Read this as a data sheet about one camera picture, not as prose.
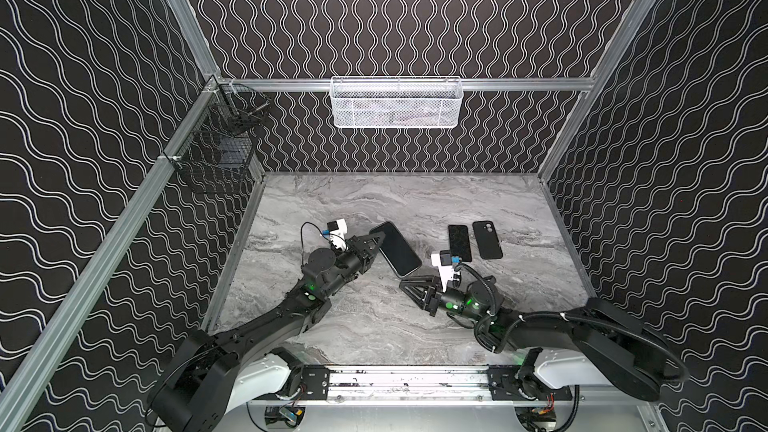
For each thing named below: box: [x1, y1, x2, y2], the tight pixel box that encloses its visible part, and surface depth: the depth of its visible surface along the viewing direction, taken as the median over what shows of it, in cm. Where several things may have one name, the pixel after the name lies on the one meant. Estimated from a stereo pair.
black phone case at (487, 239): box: [472, 220, 503, 259], surface depth 103 cm
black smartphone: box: [369, 221, 422, 279], surface depth 75 cm
